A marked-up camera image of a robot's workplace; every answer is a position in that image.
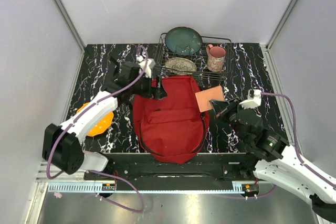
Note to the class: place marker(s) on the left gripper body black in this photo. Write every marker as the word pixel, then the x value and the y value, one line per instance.
pixel 144 88

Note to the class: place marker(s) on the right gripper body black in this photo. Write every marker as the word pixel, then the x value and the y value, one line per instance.
pixel 232 119

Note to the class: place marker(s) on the red backpack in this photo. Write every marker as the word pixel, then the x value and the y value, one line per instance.
pixel 172 130

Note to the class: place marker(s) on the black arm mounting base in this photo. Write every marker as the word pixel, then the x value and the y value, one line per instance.
pixel 217 166

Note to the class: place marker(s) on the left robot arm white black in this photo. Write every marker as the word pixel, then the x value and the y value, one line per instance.
pixel 62 143

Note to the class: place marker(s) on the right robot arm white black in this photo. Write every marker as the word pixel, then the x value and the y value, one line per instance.
pixel 275 159

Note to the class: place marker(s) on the patterned beige plate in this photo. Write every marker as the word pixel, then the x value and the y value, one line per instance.
pixel 180 66

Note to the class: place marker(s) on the pink patterned mug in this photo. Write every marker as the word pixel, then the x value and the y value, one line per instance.
pixel 216 56

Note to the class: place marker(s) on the teal ceramic plate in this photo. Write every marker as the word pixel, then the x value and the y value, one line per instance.
pixel 183 41

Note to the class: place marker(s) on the orange perforated plate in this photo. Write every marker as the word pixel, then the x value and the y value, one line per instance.
pixel 101 124

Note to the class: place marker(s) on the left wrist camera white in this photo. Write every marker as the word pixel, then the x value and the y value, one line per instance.
pixel 146 65

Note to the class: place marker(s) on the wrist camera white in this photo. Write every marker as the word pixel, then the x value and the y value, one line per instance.
pixel 146 65
pixel 253 99

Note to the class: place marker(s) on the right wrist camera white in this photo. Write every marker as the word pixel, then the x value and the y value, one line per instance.
pixel 253 99

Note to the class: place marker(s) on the black wire dish rack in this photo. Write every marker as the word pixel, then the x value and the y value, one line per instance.
pixel 207 59

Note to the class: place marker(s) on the aluminium frame rail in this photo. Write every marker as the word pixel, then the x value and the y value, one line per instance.
pixel 82 182

